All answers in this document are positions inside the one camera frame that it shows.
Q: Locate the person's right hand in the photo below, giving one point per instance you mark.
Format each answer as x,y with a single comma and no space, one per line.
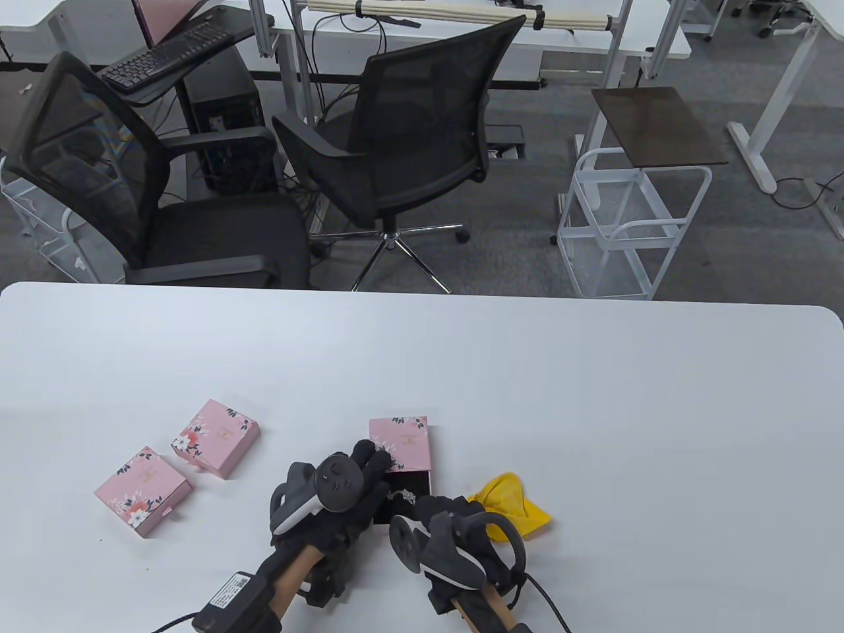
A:
445,506

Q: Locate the yellow cleaning cloth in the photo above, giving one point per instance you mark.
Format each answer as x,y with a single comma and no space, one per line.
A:
514,504

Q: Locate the floor power box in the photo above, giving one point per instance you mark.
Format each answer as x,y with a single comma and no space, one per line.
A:
504,136

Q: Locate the grey hand controller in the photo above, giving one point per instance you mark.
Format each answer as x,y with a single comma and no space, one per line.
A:
336,484
442,554

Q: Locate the white desk with angled leg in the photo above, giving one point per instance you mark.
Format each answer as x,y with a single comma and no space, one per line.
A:
786,79

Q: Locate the brown board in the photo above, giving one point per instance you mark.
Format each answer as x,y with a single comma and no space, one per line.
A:
659,125

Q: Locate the person's right forearm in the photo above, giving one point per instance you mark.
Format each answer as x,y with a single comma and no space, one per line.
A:
488,613

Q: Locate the pink floral jewelry box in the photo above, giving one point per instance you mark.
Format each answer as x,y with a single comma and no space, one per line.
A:
215,437
142,491
409,438

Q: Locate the black computer tower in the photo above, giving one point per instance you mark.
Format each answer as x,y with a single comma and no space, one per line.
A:
224,112

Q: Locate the person's left hand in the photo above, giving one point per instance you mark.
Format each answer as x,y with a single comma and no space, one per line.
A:
349,521

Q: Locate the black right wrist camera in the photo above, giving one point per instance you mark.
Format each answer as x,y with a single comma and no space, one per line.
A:
442,600

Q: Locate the black mesh office chair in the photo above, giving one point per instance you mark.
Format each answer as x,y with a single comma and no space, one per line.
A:
217,237

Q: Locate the black chair with chrome base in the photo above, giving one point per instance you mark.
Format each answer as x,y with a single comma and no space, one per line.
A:
409,112

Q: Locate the black keyboard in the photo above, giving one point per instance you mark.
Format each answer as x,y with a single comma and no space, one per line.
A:
165,56

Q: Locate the person's left forearm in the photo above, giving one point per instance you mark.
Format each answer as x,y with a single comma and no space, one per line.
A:
297,580

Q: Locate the pink jewelry box drawer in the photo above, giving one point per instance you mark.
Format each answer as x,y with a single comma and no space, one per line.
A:
425,484

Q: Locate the black left forearm module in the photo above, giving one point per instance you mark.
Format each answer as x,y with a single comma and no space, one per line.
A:
237,600

